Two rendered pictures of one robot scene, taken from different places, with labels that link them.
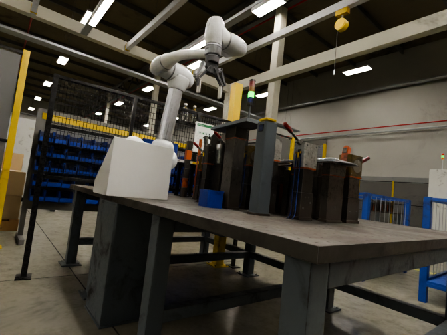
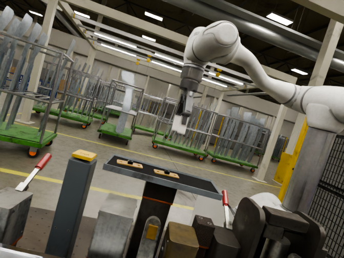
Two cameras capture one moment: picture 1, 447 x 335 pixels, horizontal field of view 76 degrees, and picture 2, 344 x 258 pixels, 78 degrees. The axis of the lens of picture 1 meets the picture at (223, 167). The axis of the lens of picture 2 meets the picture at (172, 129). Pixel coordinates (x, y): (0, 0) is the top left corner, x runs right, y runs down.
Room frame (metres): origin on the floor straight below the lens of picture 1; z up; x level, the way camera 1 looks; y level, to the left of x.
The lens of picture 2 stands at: (1.87, -0.67, 1.37)
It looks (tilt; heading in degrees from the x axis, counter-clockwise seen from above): 5 degrees down; 117
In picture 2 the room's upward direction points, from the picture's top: 16 degrees clockwise
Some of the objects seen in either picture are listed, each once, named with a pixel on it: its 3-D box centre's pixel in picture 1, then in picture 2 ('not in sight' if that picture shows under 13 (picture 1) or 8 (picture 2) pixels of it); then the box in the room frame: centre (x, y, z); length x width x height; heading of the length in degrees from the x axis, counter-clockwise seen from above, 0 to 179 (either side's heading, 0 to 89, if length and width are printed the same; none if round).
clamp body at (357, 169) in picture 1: (350, 189); not in sight; (1.55, -0.69, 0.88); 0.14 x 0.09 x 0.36; 122
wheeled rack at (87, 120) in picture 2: not in sight; (66, 95); (-4.65, 3.97, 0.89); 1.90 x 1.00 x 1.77; 41
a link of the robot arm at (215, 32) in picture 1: (216, 32); (199, 47); (1.49, 0.12, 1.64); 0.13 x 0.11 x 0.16; 133
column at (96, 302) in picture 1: (126, 256); not in sight; (1.78, 0.53, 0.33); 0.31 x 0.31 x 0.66; 38
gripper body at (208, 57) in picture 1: (211, 64); (187, 92); (1.49, 0.12, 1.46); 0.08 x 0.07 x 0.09; 127
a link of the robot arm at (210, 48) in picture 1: (212, 51); (191, 74); (1.48, 0.13, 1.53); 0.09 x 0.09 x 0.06
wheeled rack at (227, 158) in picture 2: not in sight; (235, 143); (0.34, 7.81, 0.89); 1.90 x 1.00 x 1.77; 40
